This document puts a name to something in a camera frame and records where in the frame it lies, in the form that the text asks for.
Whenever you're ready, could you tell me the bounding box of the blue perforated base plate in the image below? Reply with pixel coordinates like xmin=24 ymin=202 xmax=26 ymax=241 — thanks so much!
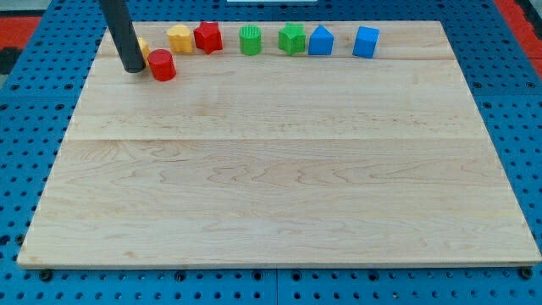
xmin=1 ymin=0 xmax=541 ymax=304

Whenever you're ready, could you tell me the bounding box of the blue cube block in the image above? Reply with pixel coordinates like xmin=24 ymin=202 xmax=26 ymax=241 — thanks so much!
xmin=352 ymin=26 xmax=379 ymax=58

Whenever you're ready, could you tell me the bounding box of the light wooden board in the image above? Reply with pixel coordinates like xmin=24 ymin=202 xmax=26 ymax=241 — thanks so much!
xmin=18 ymin=21 xmax=541 ymax=269

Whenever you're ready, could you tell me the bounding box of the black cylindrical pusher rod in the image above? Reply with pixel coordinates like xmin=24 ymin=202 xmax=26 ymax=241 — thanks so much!
xmin=99 ymin=0 xmax=146 ymax=73

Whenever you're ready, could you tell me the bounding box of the red cylinder block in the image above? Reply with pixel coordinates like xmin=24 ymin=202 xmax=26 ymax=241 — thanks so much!
xmin=147 ymin=49 xmax=176 ymax=81

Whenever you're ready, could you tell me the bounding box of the green star block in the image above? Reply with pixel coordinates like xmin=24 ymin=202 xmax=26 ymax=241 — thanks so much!
xmin=278 ymin=22 xmax=306 ymax=56

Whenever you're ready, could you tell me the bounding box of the yellow block behind rod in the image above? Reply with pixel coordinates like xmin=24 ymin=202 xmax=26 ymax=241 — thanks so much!
xmin=138 ymin=36 xmax=150 ymax=65

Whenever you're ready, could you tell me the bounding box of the red star block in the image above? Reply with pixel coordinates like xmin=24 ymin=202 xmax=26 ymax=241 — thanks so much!
xmin=194 ymin=21 xmax=223 ymax=54

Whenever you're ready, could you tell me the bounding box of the blue house-shaped block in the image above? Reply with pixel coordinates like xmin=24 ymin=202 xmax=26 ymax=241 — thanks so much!
xmin=308 ymin=25 xmax=335 ymax=56

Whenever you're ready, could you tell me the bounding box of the yellow heart block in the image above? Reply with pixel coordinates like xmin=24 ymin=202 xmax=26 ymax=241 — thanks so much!
xmin=166 ymin=24 xmax=194 ymax=53

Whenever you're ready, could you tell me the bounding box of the green cylinder block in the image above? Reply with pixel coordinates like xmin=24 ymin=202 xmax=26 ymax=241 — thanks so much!
xmin=239 ymin=25 xmax=262 ymax=56

